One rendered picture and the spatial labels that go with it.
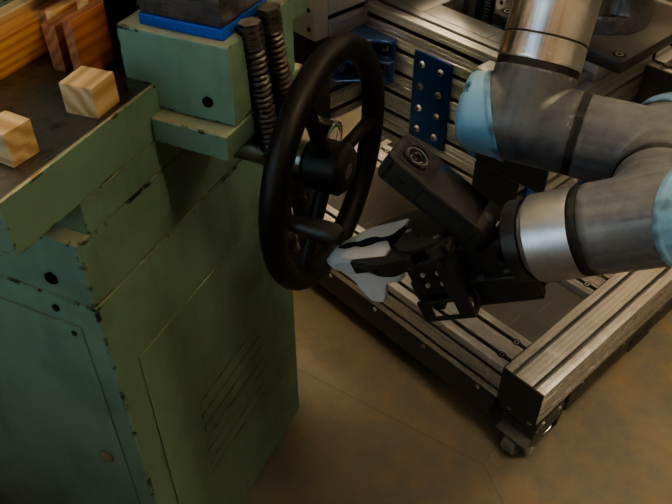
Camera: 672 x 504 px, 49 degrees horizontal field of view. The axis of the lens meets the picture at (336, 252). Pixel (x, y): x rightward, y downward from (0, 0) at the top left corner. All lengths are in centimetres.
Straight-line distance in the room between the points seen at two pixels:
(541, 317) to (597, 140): 91
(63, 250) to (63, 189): 8
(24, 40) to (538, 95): 55
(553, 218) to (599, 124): 10
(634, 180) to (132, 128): 49
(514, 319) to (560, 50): 91
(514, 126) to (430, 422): 101
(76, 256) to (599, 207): 50
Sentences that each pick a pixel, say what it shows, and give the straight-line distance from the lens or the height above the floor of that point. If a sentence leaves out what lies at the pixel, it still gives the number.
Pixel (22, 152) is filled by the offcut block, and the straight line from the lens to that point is 73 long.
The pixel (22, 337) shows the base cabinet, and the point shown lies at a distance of 99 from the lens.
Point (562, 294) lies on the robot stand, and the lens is 160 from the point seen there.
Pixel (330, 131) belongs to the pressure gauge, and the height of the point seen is 69.
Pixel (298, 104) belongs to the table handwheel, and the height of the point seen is 93.
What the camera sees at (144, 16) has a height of 97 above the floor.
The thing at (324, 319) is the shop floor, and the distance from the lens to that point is 176.
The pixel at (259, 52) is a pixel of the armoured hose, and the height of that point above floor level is 94.
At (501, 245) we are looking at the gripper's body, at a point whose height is 89.
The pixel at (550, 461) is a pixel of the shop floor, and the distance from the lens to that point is 158.
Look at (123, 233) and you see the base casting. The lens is 83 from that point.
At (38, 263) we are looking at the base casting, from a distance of 85.
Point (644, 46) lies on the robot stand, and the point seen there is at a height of 82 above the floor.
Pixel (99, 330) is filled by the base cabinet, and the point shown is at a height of 68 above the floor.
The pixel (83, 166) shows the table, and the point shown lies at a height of 87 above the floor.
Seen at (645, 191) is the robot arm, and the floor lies 96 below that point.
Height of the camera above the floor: 128
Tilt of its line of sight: 41 degrees down
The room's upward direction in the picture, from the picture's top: straight up
